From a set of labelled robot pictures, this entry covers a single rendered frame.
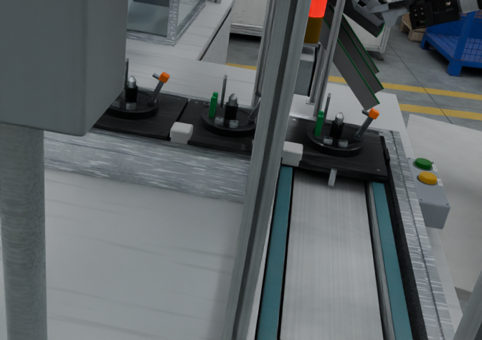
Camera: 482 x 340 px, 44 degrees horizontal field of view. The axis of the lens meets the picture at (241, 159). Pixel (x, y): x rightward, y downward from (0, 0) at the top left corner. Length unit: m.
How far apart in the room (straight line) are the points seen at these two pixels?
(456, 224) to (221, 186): 0.56
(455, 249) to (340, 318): 0.46
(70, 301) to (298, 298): 0.38
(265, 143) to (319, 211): 0.68
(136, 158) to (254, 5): 4.17
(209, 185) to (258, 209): 0.70
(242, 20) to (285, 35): 4.89
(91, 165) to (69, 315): 0.46
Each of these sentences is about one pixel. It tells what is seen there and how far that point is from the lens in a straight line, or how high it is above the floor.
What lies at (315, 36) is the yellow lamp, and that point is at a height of 1.27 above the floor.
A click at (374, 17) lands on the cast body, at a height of 1.23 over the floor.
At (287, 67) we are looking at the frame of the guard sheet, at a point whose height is 1.39.
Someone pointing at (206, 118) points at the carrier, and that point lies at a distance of 1.42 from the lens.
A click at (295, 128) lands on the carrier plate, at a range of 1.49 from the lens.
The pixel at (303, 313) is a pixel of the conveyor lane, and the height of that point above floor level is 0.92.
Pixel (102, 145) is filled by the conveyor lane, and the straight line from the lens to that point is 1.36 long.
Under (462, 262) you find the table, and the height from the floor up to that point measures 0.86.
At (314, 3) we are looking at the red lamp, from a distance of 1.13.
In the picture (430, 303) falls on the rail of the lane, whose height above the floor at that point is 0.96.
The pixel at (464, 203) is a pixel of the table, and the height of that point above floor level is 0.86.
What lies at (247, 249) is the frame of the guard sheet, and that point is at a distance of 0.67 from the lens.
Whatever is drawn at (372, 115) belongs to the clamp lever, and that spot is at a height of 1.06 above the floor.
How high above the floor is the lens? 1.57
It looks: 28 degrees down
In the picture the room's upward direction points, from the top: 9 degrees clockwise
